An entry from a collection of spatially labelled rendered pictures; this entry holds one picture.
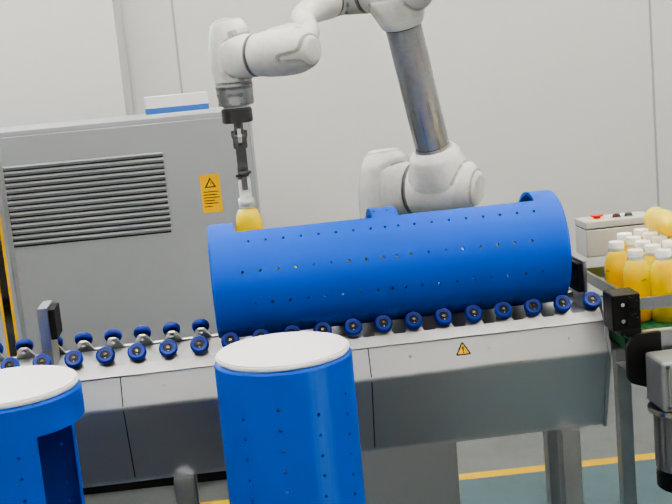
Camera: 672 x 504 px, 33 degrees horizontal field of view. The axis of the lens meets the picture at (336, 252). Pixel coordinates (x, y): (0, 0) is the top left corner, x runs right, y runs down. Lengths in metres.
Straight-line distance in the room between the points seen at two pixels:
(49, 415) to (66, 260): 2.21
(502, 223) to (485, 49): 2.94
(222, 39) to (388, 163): 0.84
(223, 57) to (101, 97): 2.61
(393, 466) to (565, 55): 2.83
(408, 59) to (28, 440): 1.53
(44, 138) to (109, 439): 1.80
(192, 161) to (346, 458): 2.20
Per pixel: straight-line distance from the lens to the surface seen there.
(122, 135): 4.35
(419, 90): 3.21
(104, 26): 5.33
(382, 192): 3.39
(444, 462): 3.54
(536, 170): 5.76
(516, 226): 2.81
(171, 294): 4.42
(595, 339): 2.91
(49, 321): 2.86
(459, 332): 2.83
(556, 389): 2.94
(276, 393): 2.25
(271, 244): 2.74
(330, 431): 2.30
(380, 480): 3.53
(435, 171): 3.28
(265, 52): 2.68
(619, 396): 3.41
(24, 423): 2.26
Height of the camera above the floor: 1.62
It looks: 10 degrees down
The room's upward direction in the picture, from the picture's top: 5 degrees counter-clockwise
